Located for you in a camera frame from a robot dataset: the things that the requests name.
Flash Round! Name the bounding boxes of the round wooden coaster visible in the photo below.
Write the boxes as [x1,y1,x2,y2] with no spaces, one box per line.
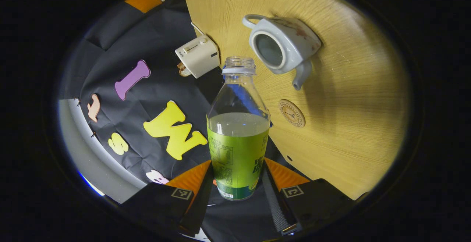
[279,99,306,128]

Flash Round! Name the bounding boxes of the green label water bottle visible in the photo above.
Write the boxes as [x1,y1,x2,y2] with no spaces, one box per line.
[206,56,271,200]

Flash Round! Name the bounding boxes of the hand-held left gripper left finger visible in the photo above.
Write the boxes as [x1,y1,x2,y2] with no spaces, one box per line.
[121,160,215,237]

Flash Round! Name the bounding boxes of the white ceramic teacup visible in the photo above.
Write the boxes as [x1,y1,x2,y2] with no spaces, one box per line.
[242,14,322,91]

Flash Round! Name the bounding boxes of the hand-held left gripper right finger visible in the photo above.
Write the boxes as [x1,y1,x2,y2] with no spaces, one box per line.
[261,157,355,235]

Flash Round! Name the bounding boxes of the white toaster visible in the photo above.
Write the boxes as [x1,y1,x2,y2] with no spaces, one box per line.
[175,35,220,79]

